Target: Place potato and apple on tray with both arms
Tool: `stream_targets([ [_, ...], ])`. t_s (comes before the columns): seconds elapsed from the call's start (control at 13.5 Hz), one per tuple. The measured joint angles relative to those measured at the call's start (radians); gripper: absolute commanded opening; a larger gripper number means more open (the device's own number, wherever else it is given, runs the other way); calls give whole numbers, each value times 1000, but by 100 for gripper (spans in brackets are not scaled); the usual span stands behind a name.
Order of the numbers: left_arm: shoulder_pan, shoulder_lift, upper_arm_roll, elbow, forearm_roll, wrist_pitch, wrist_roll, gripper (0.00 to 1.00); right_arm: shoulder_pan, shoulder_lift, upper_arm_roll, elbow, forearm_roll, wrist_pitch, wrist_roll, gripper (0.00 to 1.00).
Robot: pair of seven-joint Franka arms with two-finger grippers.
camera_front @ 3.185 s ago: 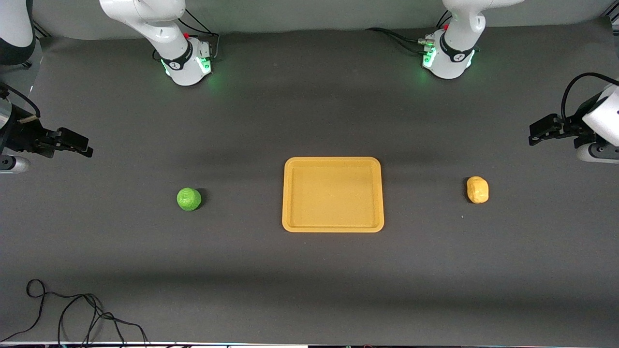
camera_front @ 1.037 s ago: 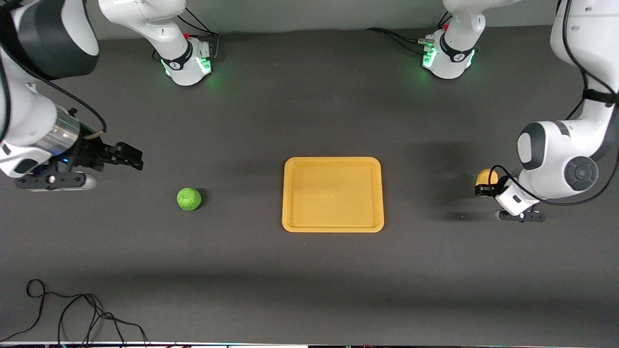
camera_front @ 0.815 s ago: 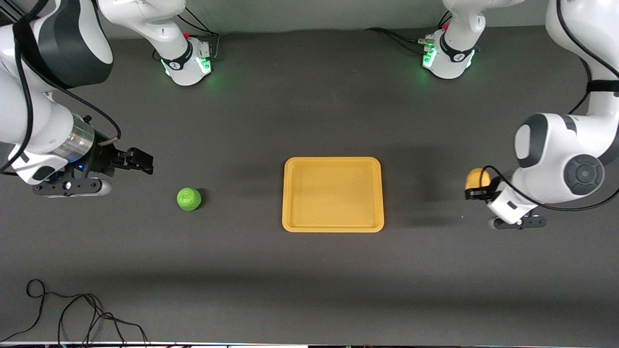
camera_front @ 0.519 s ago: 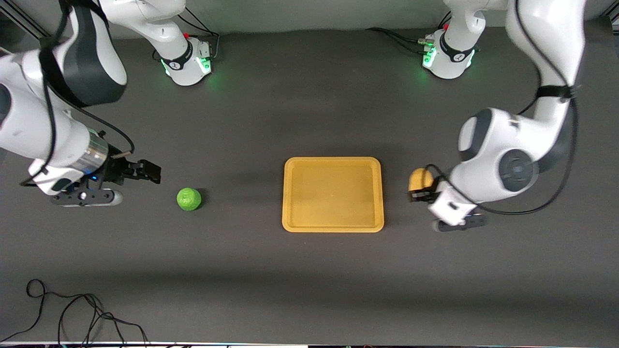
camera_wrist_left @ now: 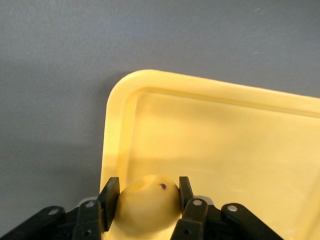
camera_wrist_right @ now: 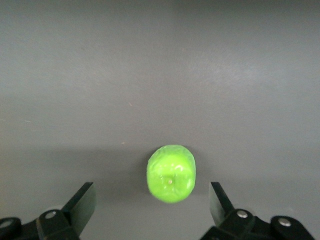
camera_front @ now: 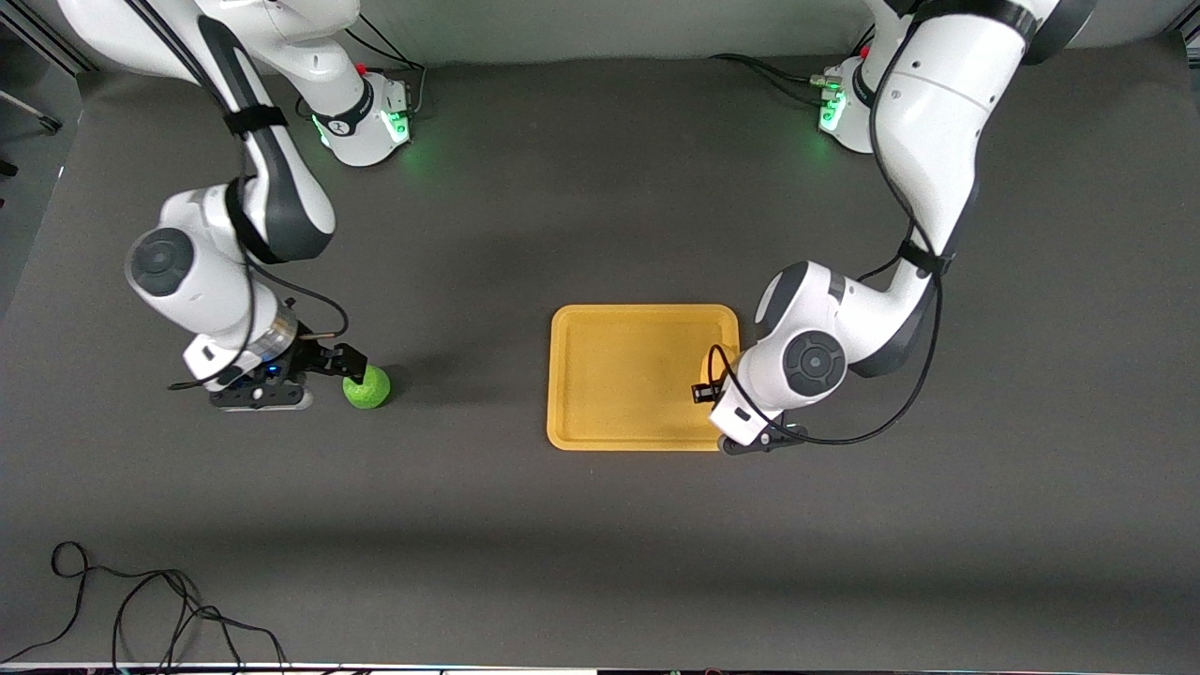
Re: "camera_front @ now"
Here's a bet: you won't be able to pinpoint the green apple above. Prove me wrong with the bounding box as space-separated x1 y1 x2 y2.
341 364 393 411

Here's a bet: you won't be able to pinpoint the yellow plastic tray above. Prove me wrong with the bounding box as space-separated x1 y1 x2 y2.
547 303 746 453

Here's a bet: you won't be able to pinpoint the dark grey table mat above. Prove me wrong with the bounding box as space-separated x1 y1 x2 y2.
0 33 1200 672

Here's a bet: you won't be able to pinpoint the loose black cable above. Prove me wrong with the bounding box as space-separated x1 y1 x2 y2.
0 541 288 672

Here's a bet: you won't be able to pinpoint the black right arm base cables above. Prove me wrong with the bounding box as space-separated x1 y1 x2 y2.
294 17 428 119

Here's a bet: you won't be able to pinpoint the black arm base cables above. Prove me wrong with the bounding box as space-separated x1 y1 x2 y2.
294 17 428 119
709 19 878 106

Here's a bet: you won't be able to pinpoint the black left arm base cables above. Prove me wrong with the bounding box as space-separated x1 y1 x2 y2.
709 19 878 106

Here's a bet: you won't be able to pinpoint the aluminium frame rail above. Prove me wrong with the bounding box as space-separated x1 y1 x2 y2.
0 17 99 78

